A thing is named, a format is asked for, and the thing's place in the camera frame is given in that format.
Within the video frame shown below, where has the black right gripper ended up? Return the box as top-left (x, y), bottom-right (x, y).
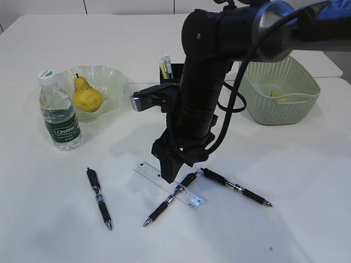
top-left (151, 8), bottom-right (258, 166)

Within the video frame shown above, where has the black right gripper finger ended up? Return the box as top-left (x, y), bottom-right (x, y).
top-left (160, 154), bottom-right (183, 183)

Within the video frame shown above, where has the clear plastic ruler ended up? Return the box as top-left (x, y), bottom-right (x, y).
top-left (134, 162), bottom-right (203, 210)

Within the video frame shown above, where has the black pen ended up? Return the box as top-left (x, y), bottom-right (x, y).
top-left (143, 172), bottom-right (197, 227)
top-left (86, 167), bottom-right (113, 231)
top-left (200, 168), bottom-right (273, 207)

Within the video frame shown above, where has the mint green pen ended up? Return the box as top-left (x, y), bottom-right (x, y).
top-left (163, 55), bottom-right (173, 79)

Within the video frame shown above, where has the yellow-green utility knife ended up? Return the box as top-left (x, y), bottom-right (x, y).
top-left (159, 59), bottom-right (168, 79)

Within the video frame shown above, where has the yellow white waste paper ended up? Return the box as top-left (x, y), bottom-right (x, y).
top-left (268, 90), bottom-right (291, 103)

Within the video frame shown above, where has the yellow pear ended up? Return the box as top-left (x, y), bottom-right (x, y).
top-left (72, 73), bottom-right (103, 112)

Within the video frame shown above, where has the clear plastic water bottle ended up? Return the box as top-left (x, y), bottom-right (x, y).
top-left (37, 70), bottom-right (83, 151)

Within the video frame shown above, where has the blue grey right robot arm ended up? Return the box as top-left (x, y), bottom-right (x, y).
top-left (151, 1), bottom-right (350, 183)

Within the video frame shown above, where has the black pen under ruler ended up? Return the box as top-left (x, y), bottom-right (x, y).
top-left (143, 172), bottom-right (197, 227)

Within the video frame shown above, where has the black square pen holder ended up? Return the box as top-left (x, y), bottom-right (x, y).
top-left (160, 63), bottom-right (184, 84)

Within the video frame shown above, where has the green woven plastic basket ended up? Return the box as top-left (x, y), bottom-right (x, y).
top-left (239, 56), bottom-right (321, 126)

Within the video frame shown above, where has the pale green glass plate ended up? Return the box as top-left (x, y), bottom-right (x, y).
top-left (58, 65), bottom-right (128, 122)

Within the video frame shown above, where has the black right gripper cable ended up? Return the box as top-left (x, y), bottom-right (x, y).
top-left (202, 0), bottom-right (330, 168)

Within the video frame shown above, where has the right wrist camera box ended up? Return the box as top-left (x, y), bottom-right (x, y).
top-left (130, 82), bottom-right (179, 113)

